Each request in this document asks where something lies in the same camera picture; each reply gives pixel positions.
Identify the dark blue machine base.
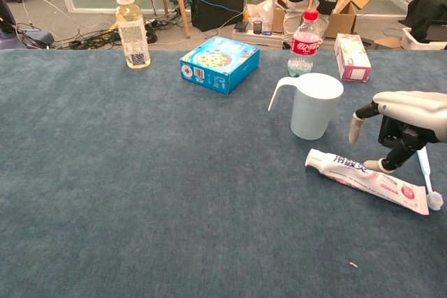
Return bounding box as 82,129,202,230
0,0,55,50

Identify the tangle of floor cables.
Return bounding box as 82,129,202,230
55,11,189,50

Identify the blue cookie box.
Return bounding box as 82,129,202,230
179,35,261,96

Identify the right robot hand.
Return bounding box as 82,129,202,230
348,91,447,174

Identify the white pink toothpaste tube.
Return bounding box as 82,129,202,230
305,148,430,216

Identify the open cardboard box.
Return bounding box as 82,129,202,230
257,0,382,39

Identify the red cap soda bottle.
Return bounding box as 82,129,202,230
287,8,322,78

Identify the pink floral box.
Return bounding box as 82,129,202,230
333,32,372,84

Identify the white storage bin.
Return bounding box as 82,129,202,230
400,27,447,51

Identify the blue table mat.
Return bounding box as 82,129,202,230
0,48,447,298

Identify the light blue toothbrush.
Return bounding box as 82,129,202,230
417,146,444,211

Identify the yellow drink bottle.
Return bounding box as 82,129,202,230
115,0,152,70

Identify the white plastic bag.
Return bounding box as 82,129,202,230
246,0,275,32

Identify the black computer tower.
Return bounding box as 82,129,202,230
187,0,247,33

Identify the silver metal profile stack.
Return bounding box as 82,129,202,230
232,27,284,49

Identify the white plastic mug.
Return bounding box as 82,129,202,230
268,73,345,141

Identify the blue cable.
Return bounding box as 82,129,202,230
190,0,245,15

